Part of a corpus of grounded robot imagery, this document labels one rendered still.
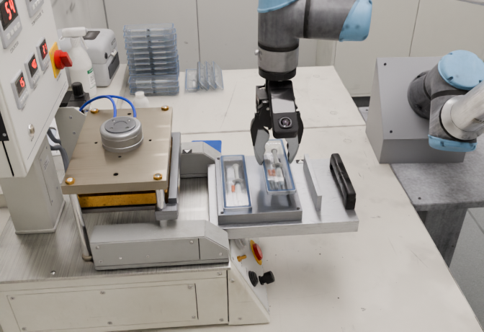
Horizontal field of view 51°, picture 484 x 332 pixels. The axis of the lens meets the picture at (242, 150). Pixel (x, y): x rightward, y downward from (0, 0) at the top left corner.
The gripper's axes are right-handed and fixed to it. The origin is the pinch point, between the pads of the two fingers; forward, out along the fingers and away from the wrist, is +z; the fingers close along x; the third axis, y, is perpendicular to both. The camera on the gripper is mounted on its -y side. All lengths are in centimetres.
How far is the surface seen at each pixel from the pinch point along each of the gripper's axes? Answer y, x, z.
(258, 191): -3.5, 3.9, 5.0
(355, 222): -11.1, -14.6, 8.0
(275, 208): -8.9, 1.1, 5.0
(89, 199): -10.3, 35.6, -0.8
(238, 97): 86, 2, 30
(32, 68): -4.0, 42.2, -24.0
